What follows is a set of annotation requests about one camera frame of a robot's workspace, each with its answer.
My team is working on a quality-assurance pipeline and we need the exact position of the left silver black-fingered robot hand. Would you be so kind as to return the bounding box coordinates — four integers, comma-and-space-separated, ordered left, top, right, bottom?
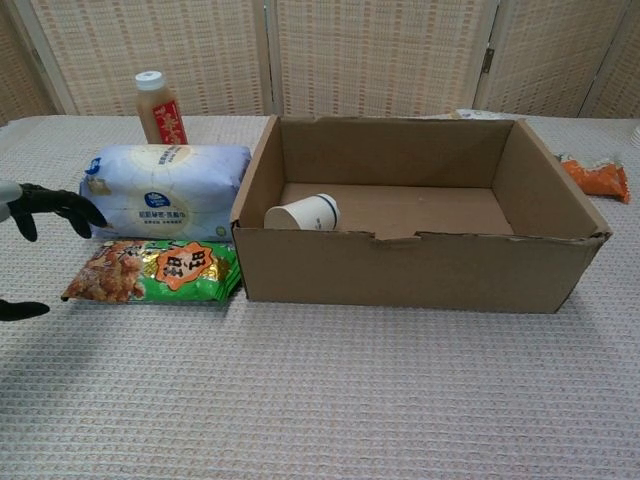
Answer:
0, 180, 108, 322

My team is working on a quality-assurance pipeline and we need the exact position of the white blue food bag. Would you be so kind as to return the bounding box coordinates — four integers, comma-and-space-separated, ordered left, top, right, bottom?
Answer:
79, 143, 252, 241

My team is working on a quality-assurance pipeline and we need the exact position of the green orange snack packet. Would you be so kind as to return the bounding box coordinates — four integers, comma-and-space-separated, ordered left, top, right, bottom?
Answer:
60, 238, 240, 305

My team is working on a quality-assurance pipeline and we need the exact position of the white paper cup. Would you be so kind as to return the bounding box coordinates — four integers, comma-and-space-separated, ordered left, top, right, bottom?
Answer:
263, 192, 343, 231

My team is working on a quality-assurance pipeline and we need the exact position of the open brown cardboard box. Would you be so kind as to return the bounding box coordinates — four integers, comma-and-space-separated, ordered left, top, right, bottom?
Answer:
229, 114, 613, 315

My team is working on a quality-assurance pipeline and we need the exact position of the long white printed package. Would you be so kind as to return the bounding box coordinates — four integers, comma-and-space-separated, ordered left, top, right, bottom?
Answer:
452, 108, 507, 121

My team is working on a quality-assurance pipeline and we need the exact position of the small orange snack packet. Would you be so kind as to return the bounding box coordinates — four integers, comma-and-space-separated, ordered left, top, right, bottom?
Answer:
558, 154, 631, 204

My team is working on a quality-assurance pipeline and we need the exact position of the brown drink bottle red label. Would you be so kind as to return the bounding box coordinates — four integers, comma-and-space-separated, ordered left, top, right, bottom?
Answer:
134, 70, 190, 147

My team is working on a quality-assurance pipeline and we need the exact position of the beige woven tablecloth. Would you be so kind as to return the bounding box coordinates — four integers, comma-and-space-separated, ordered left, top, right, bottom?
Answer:
0, 113, 640, 480

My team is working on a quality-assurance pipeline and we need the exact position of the woven folding screen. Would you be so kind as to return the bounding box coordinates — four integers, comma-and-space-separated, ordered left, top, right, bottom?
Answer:
0, 0, 640, 127

